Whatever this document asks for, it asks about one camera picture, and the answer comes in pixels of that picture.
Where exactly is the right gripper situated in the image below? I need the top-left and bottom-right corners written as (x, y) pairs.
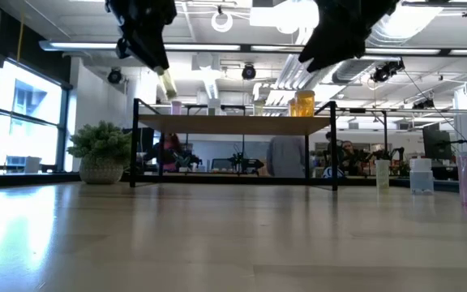
top-left (298, 0), bottom-right (401, 74)

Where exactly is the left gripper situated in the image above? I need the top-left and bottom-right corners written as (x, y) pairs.
top-left (105, 0), bottom-right (178, 73)

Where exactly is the clear pill bottle white cap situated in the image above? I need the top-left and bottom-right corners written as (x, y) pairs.
top-left (409, 157), bottom-right (435, 195)

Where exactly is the long ceiling light bar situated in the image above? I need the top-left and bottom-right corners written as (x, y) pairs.
top-left (38, 40), bottom-right (467, 57)

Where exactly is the person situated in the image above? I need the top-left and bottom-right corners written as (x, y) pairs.
top-left (152, 132), bottom-right (190, 174)
top-left (265, 135), bottom-right (306, 178)
top-left (336, 140), bottom-right (371, 176)

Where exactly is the potted green plant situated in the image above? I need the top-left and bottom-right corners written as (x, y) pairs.
top-left (66, 120), bottom-right (133, 186)

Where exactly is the small green desk plant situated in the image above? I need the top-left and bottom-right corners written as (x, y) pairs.
top-left (176, 153), bottom-right (196, 170)

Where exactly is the black computer monitor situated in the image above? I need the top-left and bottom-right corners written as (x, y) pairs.
top-left (422, 123), bottom-right (453, 161)

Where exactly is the large black-framed window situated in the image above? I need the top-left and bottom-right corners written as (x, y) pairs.
top-left (0, 60), bottom-right (71, 176)

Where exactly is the small black desktop robot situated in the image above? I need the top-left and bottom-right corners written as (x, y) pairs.
top-left (227, 152), bottom-right (265, 176)

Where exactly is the black ceiling camera rig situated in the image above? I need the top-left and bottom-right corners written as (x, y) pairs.
top-left (370, 59), bottom-right (405, 84)

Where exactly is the white hanging ring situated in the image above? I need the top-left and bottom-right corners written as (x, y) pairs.
top-left (211, 10), bottom-right (234, 33)

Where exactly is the silver ventilation duct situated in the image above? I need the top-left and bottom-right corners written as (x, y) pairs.
top-left (332, 0), bottom-right (445, 84)

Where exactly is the yellow hanging cord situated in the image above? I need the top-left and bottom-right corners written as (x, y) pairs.
top-left (16, 7), bottom-right (26, 62)

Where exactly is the wooden shelf black metal frame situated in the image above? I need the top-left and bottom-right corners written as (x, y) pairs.
top-left (129, 98), bottom-right (339, 191)

